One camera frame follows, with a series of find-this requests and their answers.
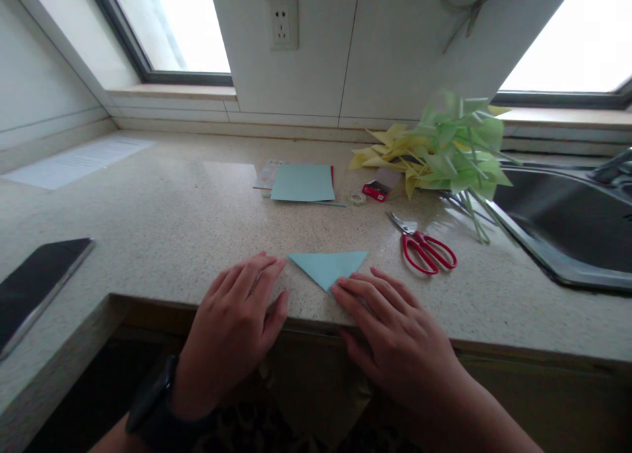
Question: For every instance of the stack of coloured paper sheets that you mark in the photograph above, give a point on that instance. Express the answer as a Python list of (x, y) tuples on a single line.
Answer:
[(303, 182)]

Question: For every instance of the blue paper triangle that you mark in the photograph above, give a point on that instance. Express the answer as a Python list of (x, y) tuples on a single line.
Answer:
[(326, 268)]

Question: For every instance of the white wall socket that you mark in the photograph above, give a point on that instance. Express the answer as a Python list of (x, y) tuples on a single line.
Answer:
[(283, 23)]

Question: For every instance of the person's left hand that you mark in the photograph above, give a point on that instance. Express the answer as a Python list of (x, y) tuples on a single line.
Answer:
[(232, 324)]

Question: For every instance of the person's body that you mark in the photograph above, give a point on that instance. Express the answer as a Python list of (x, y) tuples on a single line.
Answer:
[(296, 418)]

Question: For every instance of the stainless steel sink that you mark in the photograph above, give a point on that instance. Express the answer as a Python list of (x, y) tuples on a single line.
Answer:
[(568, 221)]

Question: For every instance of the white printed sheet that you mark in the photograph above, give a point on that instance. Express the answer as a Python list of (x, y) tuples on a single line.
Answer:
[(79, 161)]

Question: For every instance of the printed paper packet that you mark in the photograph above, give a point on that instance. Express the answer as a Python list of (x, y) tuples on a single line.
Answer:
[(264, 174)]

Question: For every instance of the dark framed window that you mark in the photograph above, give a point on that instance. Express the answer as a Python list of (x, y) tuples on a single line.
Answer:
[(168, 28), (577, 38)]

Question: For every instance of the metal faucet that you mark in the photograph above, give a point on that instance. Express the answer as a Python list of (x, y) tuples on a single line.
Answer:
[(612, 166)]

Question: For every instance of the pile of yellow paper pinwheels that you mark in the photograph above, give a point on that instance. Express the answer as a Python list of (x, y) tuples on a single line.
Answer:
[(390, 154)]

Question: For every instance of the small red open box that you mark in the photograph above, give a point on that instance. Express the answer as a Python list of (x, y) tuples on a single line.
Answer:
[(381, 185)]

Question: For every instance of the black smartphone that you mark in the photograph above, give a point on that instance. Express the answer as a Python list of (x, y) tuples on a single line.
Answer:
[(34, 285)]

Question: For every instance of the small clear tape roll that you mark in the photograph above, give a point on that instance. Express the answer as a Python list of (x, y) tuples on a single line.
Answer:
[(356, 199)]

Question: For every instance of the person's right hand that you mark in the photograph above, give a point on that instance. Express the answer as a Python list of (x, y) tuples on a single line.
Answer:
[(400, 344)]

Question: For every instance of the pile of green paper pinwheels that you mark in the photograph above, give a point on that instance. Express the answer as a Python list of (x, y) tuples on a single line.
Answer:
[(464, 152)]

